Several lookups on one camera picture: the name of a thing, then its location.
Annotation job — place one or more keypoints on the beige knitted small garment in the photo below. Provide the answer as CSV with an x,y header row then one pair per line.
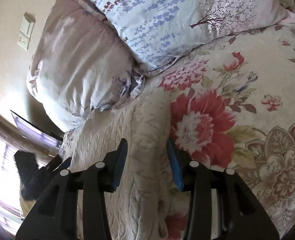
x,y
142,206

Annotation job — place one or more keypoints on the lavender print pillow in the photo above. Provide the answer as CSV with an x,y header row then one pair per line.
x,y
159,32

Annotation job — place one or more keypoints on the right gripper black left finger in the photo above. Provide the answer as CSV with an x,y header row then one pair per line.
x,y
54,215

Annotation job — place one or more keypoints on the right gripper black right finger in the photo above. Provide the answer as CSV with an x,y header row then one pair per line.
x,y
221,205

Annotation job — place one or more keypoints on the dark monitor screen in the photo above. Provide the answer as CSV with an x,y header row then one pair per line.
x,y
31,132

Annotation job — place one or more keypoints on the pink striped pillow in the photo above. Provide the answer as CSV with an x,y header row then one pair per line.
x,y
80,64

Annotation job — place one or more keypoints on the floral bed sheet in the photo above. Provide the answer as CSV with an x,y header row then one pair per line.
x,y
234,107

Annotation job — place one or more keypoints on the white wall switch panel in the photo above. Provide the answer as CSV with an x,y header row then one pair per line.
x,y
25,32

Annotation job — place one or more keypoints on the window with blinds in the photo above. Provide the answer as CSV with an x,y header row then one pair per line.
x,y
11,215

